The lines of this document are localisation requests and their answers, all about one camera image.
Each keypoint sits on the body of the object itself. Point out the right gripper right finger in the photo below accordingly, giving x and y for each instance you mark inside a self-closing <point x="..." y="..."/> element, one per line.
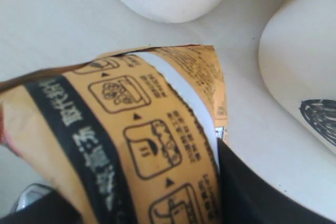
<point x="247" y="198"/>

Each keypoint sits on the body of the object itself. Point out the cream bin square mark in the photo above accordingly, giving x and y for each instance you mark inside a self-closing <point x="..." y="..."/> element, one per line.
<point x="297" y="63"/>

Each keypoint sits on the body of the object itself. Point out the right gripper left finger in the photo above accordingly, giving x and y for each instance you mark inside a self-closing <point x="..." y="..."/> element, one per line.
<point x="49" y="208"/>

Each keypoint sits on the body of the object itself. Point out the orange instant noodle bag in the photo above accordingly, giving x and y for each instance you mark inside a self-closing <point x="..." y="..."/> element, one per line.
<point x="130" y="137"/>

